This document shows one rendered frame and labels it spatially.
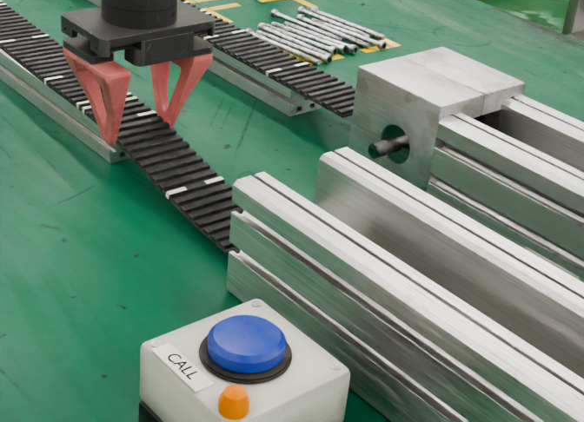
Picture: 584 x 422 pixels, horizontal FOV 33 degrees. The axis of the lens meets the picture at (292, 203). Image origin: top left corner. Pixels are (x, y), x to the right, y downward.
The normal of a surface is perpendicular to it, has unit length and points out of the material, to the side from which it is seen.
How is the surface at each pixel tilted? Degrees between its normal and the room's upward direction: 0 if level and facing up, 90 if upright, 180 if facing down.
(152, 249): 0
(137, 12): 90
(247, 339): 3
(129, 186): 0
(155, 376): 90
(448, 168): 90
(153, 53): 90
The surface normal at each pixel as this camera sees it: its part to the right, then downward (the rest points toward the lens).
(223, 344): 0.05, -0.86
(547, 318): -0.76, 0.25
